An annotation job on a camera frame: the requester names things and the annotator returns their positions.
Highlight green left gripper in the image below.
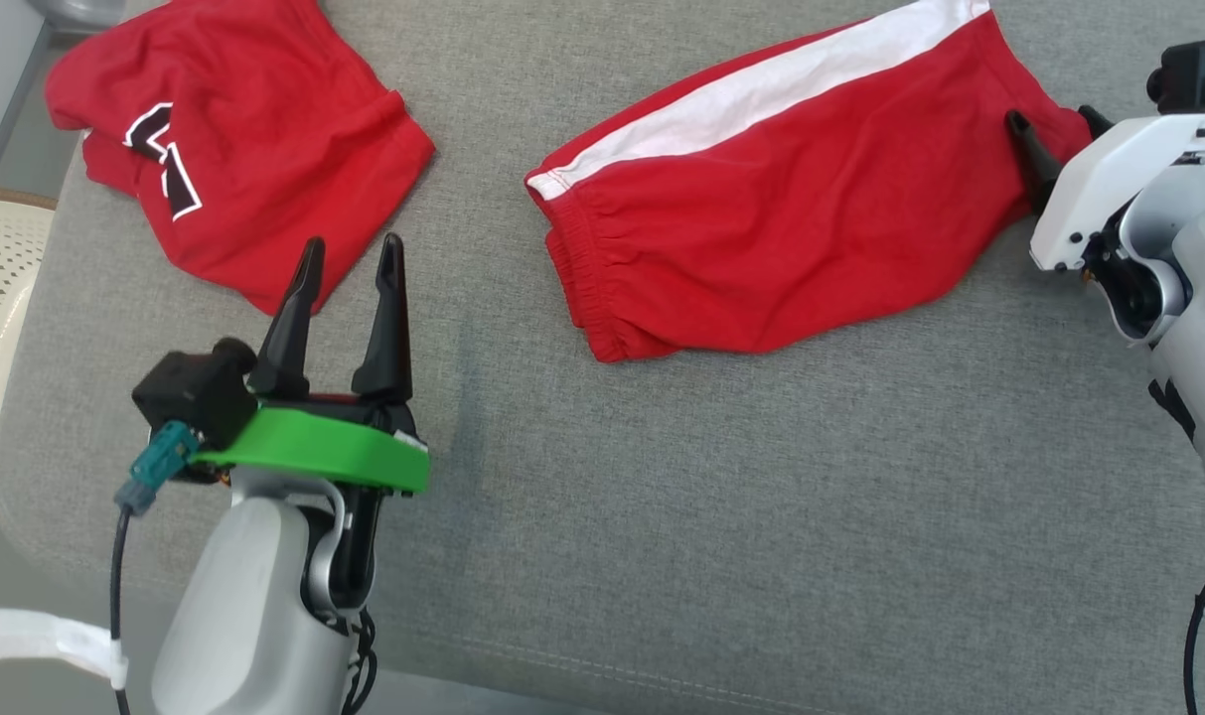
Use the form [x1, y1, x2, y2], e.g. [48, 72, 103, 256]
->
[191, 232, 432, 496]

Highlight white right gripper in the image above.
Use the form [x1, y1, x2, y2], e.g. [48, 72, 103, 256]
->
[1004, 103, 1205, 274]

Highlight red shorts with white stripe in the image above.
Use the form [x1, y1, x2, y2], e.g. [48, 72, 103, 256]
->
[525, 0, 1095, 363]

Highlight red jersey with number print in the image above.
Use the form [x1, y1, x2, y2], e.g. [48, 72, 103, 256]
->
[46, 0, 436, 317]

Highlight white perforated basket brown rim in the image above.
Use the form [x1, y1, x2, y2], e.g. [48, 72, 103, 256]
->
[0, 187, 59, 465]

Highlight white tape label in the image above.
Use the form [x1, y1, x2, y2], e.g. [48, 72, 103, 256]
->
[0, 608, 129, 691]

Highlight teal cable connector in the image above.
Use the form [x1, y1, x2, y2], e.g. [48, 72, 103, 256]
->
[115, 420, 201, 515]

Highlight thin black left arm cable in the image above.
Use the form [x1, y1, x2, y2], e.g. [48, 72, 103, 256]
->
[342, 608, 379, 715]

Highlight black left camera cable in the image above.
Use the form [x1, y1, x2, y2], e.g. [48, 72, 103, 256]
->
[110, 501, 134, 715]

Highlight grey metal post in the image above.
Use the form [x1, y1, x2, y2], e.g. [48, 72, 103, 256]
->
[26, 0, 128, 33]

